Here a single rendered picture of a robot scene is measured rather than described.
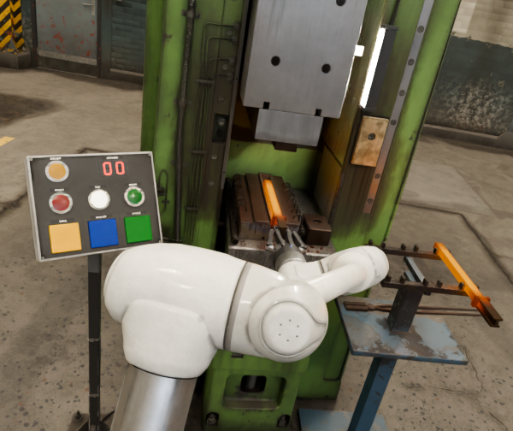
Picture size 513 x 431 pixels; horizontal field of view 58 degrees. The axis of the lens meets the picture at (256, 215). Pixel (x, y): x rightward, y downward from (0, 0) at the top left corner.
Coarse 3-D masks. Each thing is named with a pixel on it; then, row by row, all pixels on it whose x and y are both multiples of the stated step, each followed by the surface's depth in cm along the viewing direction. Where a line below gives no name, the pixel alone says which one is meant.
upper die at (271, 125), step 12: (252, 108) 153; (264, 108) 138; (252, 120) 150; (264, 120) 139; (276, 120) 139; (288, 120) 140; (300, 120) 140; (312, 120) 140; (252, 132) 147; (264, 132) 141; (276, 132) 141; (288, 132) 141; (300, 132) 142; (312, 132) 142; (300, 144) 143; (312, 144) 144
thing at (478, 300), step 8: (440, 248) 162; (440, 256) 161; (448, 256) 158; (448, 264) 155; (456, 264) 153; (456, 272) 150; (464, 272) 149; (464, 280) 144; (464, 288) 144; (472, 288) 141; (472, 296) 139; (480, 296) 137; (472, 304) 137; (480, 304) 136; (488, 304) 134; (480, 312) 134; (488, 312) 130; (496, 312) 131; (488, 320) 131; (496, 320) 128
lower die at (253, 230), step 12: (240, 180) 186; (252, 180) 185; (276, 180) 189; (252, 192) 175; (264, 192) 174; (276, 192) 176; (252, 204) 165; (264, 204) 167; (288, 204) 169; (240, 216) 157; (252, 216) 159; (264, 216) 158; (288, 216) 160; (240, 228) 155; (252, 228) 156; (264, 228) 156; (264, 240) 158
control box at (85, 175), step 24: (48, 168) 122; (72, 168) 126; (96, 168) 129; (120, 168) 132; (144, 168) 136; (48, 192) 122; (72, 192) 125; (120, 192) 132; (144, 192) 136; (48, 216) 122; (72, 216) 125; (96, 216) 128; (120, 216) 132; (48, 240) 122; (120, 240) 131
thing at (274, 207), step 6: (264, 180) 182; (270, 180) 183; (270, 186) 178; (270, 192) 172; (270, 198) 167; (276, 198) 168; (270, 204) 164; (276, 204) 163; (276, 210) 159; (276, 216) 152; (282, 216) 153; (282, 222) 149; (282, 228) 146; (282, 234) 147
